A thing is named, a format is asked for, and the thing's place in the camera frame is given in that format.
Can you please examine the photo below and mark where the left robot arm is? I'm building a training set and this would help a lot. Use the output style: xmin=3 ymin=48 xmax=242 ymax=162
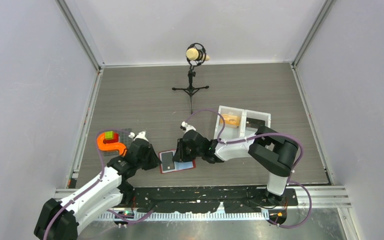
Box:
xmin=33 ymin=132 xmax=161 ymax=240

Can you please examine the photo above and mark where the green toy block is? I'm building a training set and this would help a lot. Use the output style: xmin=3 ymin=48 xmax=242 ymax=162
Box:
xmin=104 ymin=131 xmax=115 ymax=141

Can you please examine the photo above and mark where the grey studded baseplate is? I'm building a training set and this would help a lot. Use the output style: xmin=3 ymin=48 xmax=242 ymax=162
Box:
xmin=103 ymin=129 xmax=132 ymax=156

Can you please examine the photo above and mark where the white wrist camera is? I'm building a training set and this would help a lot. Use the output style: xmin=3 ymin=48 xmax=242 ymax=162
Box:
xmin=128 ymin=131 xmax=149 ymax=143
xmin=180 ymin=121 xmax=196 ymax=133

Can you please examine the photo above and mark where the black microphone tripod stand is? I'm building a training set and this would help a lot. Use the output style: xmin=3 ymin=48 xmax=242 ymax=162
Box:
xmin=172 ymin=42 xmax=211 ymax=114

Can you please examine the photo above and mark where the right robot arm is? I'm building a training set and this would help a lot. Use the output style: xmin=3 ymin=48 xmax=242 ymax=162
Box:
xmin=173 ymin=125 xmax=304 ymax=205

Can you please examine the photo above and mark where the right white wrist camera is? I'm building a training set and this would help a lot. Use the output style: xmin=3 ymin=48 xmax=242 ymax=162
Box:
xmin=180 ymin=121 xmax=196 ymax=133

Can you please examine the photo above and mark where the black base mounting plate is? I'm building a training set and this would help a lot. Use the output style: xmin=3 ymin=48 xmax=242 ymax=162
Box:
xmin=121 ymin=185 xmax=298 ymax=214

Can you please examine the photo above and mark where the black credit card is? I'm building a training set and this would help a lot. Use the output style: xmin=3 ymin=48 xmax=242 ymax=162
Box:
xmin=160 ymin=150 xmax=175 ymax=173
xmin=245 ymin=117 xmax=266 ymax=130

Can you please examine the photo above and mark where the orange credit card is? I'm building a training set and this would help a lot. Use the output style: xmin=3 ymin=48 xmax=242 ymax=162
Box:
xmin=219 ymin=114 xmax=241 ymax=128

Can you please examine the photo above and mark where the red card holder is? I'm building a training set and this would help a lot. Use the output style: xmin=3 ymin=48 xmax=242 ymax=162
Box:
xmin=158 ymin=150 xmax=196 ymax=174

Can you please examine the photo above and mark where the orange curved plastic piece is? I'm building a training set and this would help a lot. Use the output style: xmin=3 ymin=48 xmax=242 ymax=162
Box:
xmin=96 ymin=131 xmax=127 ymax=156

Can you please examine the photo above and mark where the beige microphone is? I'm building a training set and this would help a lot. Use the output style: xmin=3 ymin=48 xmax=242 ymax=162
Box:
xmin=185 ymin=47 xmax=210 ymax=62

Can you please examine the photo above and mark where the white two-compartment tray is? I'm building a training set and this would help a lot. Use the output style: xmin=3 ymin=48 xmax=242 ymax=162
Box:
xmin=213 ymin=105 xmax=272 ymax=140

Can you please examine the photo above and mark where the red toy block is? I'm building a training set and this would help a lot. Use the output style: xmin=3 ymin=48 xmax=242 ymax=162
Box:
xmin=104 ymin=133 xmax=120 ymax=144

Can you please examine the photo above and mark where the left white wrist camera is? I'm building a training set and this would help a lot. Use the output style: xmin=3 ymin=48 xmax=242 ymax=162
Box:
xmin=128 ymin=131 xmax=149 ymax=143

